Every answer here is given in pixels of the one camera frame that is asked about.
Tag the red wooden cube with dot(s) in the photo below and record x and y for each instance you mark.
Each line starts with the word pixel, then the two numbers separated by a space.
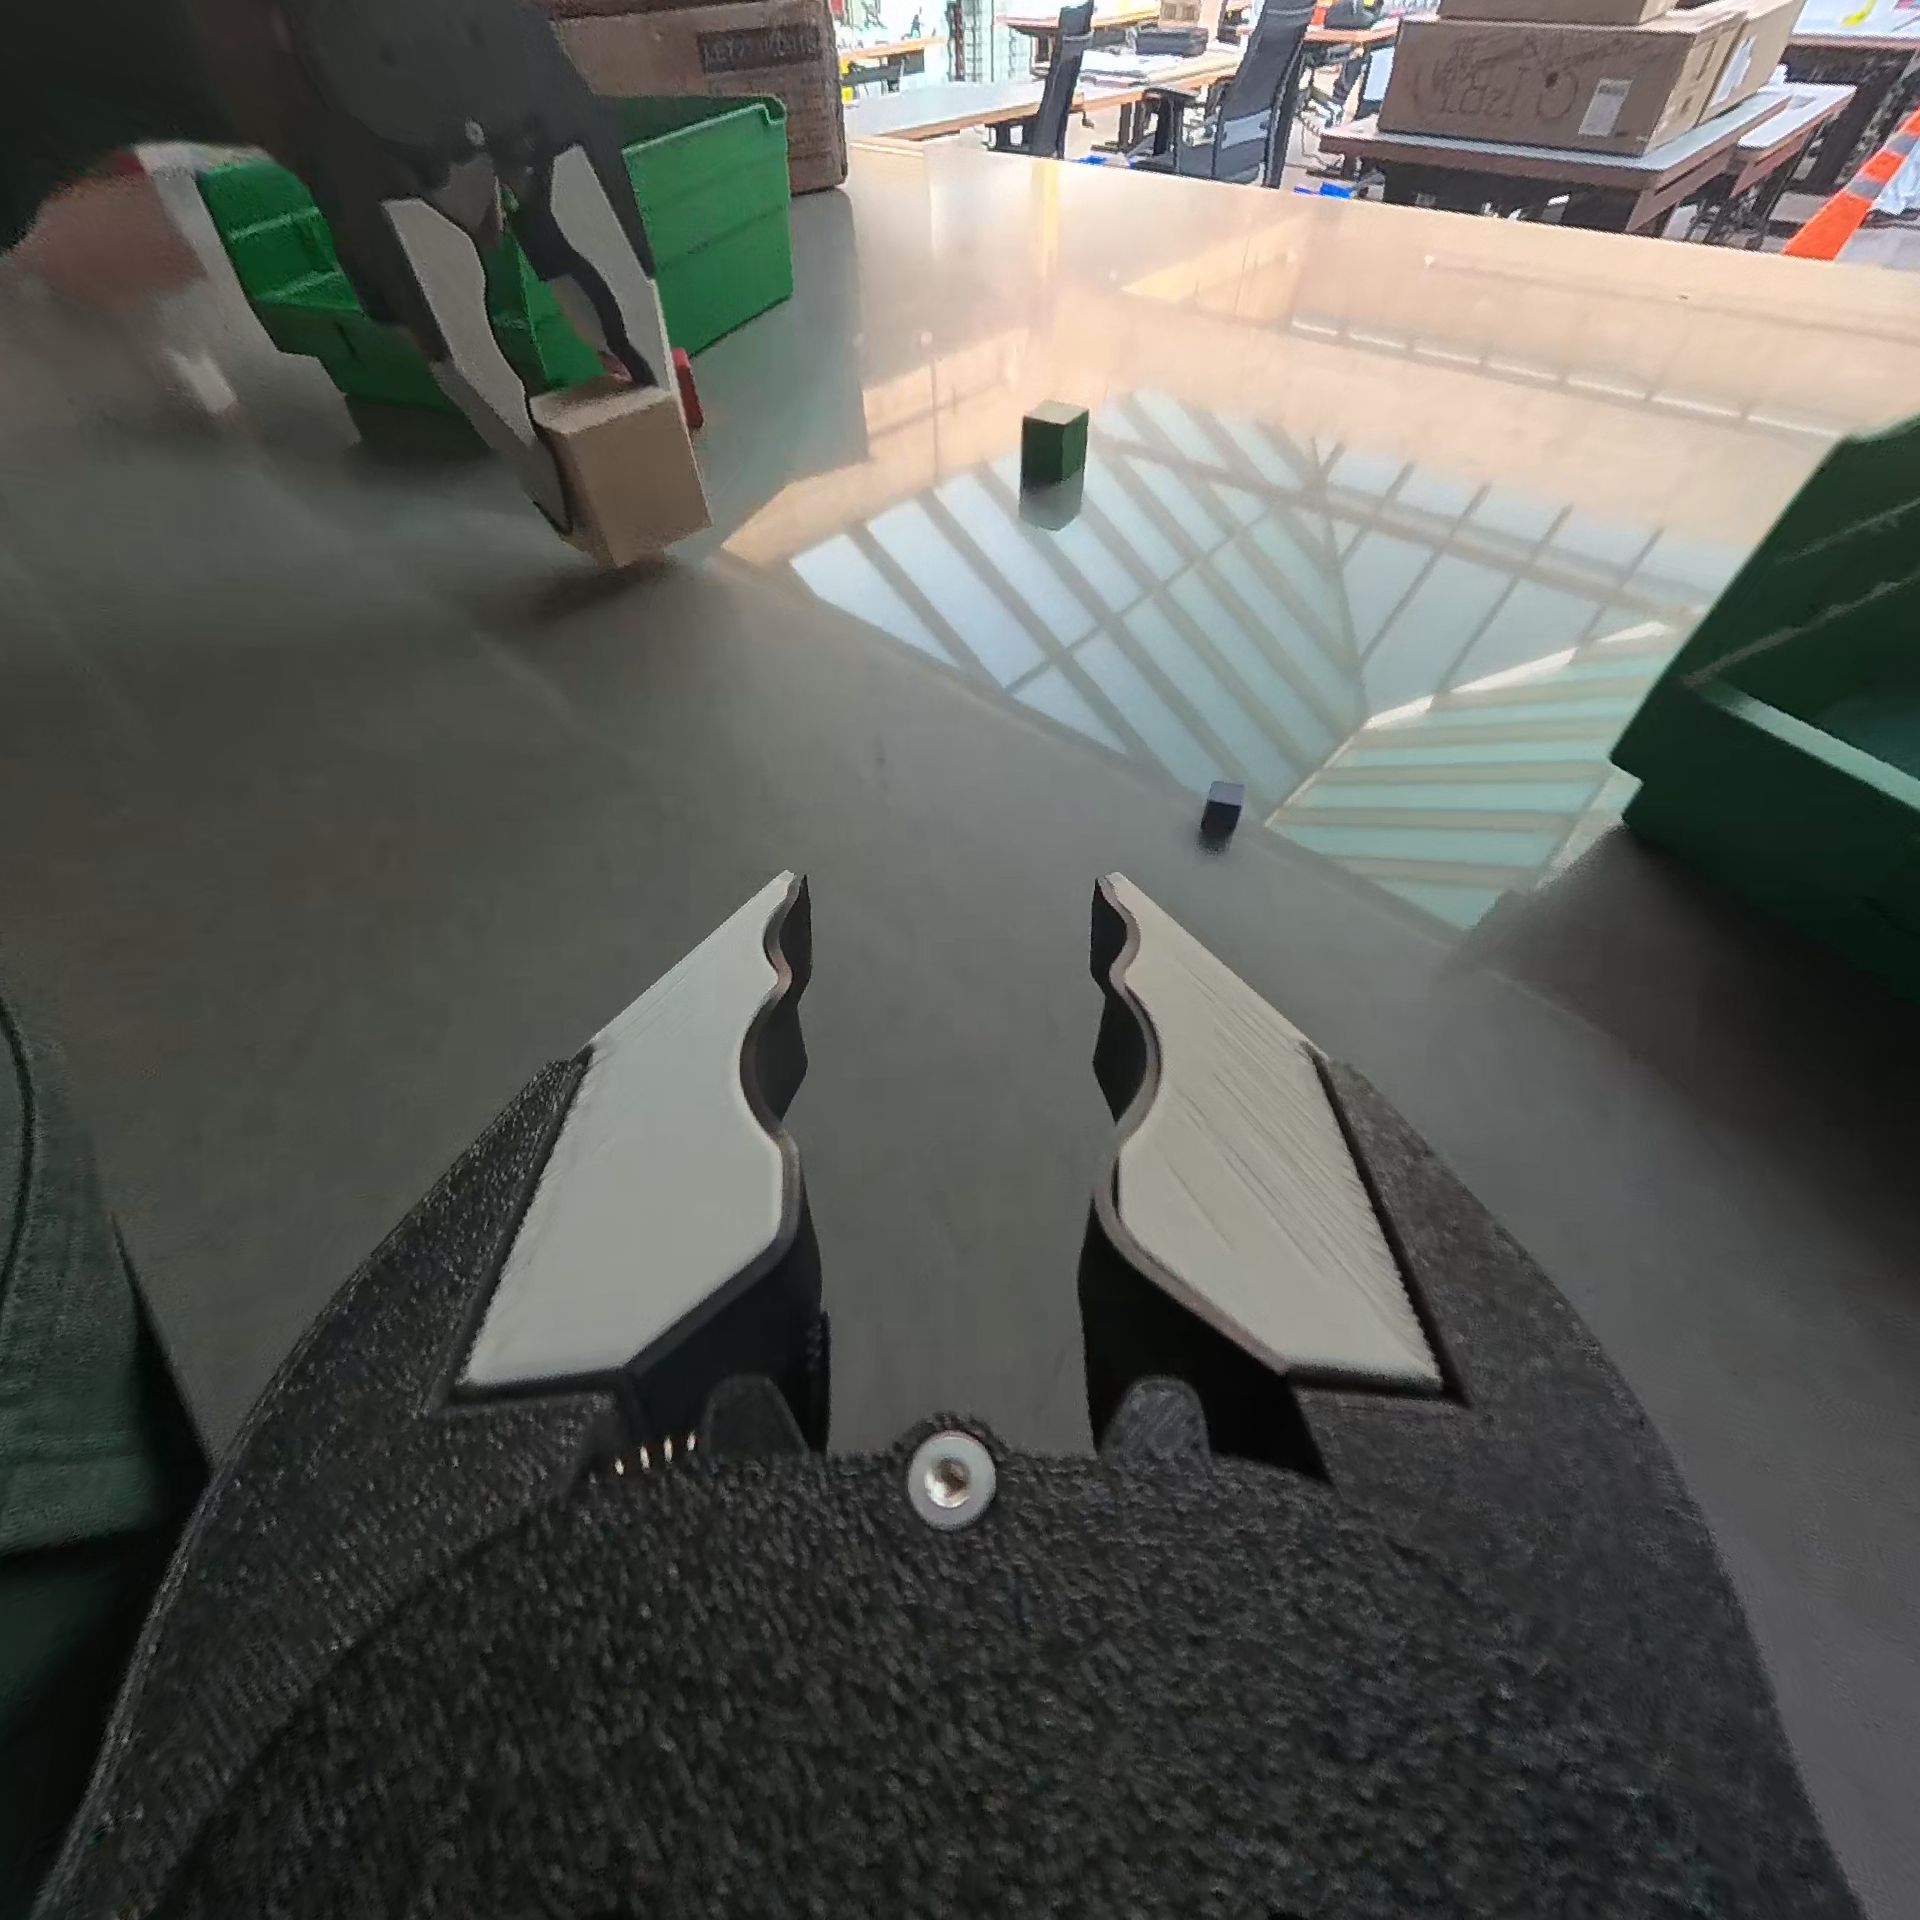
pixel 686 389

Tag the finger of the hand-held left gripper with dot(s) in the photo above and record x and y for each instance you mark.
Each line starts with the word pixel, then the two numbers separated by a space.
pixel 600 240
pixel 457 300

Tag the person's left forearm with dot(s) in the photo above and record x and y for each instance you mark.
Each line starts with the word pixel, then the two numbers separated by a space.
pixel 120 75

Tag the big brown cardboard box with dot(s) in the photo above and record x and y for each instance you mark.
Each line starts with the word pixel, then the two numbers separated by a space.
pixel 750 75

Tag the long wooden desk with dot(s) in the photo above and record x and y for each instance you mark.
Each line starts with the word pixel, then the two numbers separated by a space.
pixel 961 105

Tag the green plastic bin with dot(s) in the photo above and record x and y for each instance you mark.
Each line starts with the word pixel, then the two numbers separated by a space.
pixel 720 225
pixel 1786 750

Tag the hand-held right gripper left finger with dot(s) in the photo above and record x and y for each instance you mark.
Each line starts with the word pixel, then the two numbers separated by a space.
pixel 646 1214

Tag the person's left hand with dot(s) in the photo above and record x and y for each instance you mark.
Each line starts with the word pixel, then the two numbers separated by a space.
pixel 98 225

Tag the large plain wooden cube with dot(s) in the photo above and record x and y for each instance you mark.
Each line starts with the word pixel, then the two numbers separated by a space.
pixel 638 465

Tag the orange traffic cone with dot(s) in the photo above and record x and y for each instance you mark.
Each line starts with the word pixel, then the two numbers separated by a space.
pixel 1862 195

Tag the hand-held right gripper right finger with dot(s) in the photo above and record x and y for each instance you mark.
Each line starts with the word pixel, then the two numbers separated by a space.
pixel 1275 1214

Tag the tiny blue wooden cube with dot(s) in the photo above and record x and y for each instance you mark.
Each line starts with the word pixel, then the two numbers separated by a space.
pixel 1222 810

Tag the small dark green wooden cube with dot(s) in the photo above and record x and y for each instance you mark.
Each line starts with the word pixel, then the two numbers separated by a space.
pixel 1051 442

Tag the large scribbled cardboard box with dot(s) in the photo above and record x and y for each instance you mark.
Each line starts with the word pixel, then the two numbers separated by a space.
pixel 1546 75

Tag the person's green clothing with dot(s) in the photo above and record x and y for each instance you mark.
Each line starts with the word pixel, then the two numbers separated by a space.
pixel 60 1349

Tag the black office chair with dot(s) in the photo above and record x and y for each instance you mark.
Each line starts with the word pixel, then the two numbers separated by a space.
pixel 1244 90
pixel 1058 75

